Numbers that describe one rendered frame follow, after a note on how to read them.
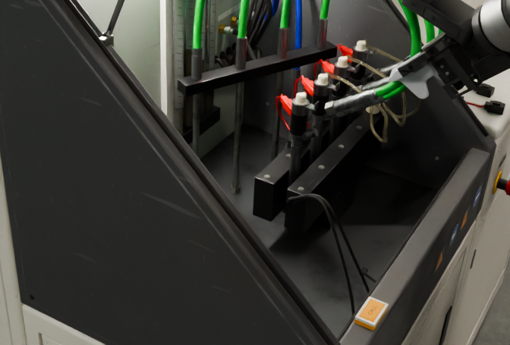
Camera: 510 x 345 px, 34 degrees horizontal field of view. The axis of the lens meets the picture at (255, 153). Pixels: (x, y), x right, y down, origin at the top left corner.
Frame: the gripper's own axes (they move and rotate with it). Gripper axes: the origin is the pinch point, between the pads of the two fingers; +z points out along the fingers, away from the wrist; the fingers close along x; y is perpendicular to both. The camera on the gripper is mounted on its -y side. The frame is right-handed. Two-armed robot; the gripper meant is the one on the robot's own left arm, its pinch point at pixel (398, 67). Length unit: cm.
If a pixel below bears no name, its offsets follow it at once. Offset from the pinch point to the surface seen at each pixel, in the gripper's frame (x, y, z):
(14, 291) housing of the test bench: -53, -7, 48
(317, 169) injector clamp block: -5.5, 7.2, 25.9
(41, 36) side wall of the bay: -40, -32, 6
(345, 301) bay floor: -17.3, 26.7, 24.9
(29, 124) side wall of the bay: -44, -25, 19
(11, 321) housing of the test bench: -55, -4, 55
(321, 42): 14.3, -9.7, 29.5
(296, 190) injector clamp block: -12.8, 7.2, 23.6
